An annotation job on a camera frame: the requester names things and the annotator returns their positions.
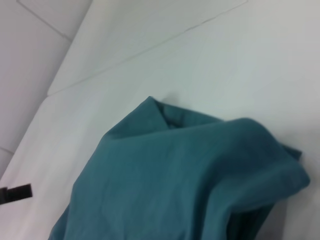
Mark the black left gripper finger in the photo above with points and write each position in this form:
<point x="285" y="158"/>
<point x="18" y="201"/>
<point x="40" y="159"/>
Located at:
<point x="16" y="193"/>

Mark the teal t-shirt with FREE print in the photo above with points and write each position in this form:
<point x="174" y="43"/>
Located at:
<point x="175" y="175"/>

